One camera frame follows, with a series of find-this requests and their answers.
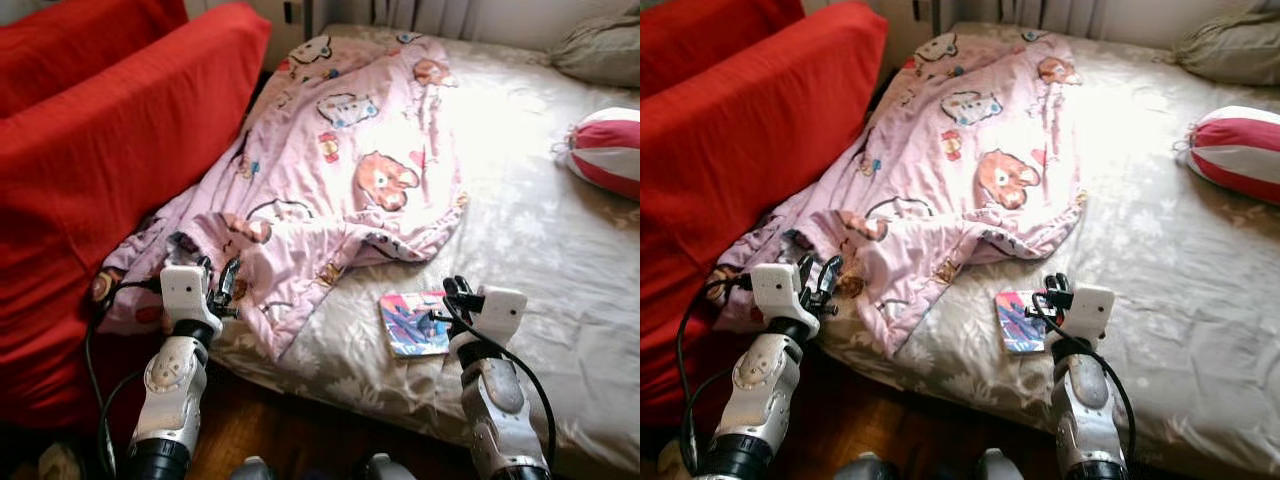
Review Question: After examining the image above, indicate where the crumpled white paper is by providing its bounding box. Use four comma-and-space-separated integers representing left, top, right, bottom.
38, 442, 83, 480
655, 440, 691, 480

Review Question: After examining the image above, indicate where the bed with grey floral sheet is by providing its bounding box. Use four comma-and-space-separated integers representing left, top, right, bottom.
210, 22, 640, 476
820, 20, 1280, 476

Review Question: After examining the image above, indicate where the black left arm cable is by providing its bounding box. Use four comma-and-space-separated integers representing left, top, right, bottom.
676, 275, 756, 476
85, 280, 166, 476

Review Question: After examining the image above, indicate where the beige floral plump pillow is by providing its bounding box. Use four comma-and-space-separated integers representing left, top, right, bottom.
1172, 5, 1280, 86
550, 8, 640, 89

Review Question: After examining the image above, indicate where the pink cartoon bear blanket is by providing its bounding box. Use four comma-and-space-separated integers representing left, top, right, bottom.
712, 30, 1089, 359
95, 32, 471, 361

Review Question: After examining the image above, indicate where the large red cushion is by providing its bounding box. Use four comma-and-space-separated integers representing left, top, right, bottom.
0, 2, 273, 431
0, 0, 189, 119
640, 0, 806, 76
640, 0, 889, 426

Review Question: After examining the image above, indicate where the grey right robot leg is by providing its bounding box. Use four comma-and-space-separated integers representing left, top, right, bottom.
362, 452, 416, 480
975, 448, 1026, 480

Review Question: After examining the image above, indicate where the red white blue star bolster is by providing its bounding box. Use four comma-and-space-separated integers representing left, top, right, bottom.
555, 107, 640, 201
1185, 105, 1280, 206

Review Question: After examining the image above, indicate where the colourful comic book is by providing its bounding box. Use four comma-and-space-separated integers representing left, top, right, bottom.
378, 290, 453, 359
995, 290, 1051, 354

